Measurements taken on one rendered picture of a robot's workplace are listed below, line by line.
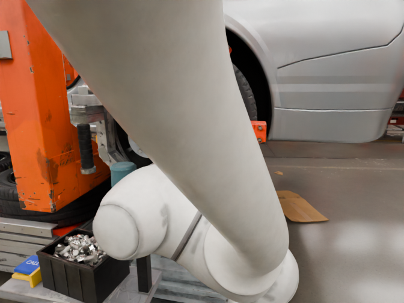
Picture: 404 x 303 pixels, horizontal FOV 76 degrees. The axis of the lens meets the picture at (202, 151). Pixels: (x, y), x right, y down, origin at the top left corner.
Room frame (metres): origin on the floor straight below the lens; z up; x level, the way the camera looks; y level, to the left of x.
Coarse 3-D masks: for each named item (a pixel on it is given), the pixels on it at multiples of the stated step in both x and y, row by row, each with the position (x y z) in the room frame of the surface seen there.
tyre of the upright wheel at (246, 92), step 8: (232, 64) 0.99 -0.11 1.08; (240, 72) 1.04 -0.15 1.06; (240, 80) 0.94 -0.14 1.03; (240, 88) 0.94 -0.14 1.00; (248, 88) 0.95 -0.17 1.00; (248, 96) 0.94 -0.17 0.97; (248, 104) 0.94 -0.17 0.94; (248, 112) 0.94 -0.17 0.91; (256, 112) 0.96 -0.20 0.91; (256, 120) 0.94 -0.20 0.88; (120, 152) 1.05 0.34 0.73
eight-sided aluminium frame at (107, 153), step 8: (104, 112) 0.97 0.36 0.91; (104, 120) 0.96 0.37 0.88; (112, 120) 1.02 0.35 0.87; (96, 128) 0.97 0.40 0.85; (104, 128) 0.97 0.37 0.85; (112, 128) 1.01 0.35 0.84; (104, 136) 0.97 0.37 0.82; (112, 136) 1.01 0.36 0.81; (104, 144) 0.97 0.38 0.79; (112, 144) 1.01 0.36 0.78; (104, 152) 0.96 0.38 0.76; (112, 152) 0.99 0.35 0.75; (104, 160) 0.96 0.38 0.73; (112, 160) 0.96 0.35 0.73; (120, 160) 1.00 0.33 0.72
